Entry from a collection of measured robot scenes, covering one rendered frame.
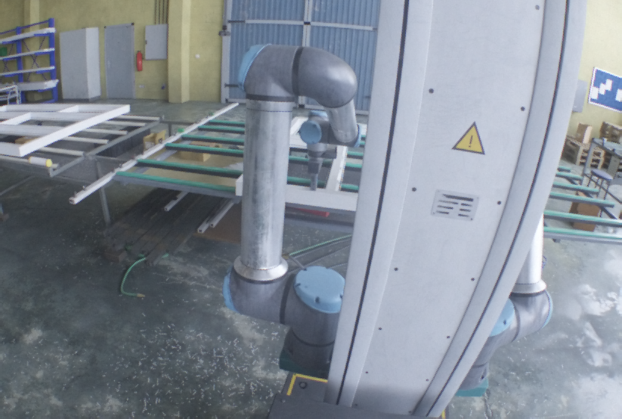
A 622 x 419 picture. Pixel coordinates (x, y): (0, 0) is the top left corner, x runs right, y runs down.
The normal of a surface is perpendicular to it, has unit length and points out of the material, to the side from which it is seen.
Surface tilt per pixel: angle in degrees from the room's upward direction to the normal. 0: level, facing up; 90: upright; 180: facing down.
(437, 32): 90
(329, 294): 5
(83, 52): 90
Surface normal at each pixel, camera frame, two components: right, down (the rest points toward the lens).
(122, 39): -0.16, 0.39
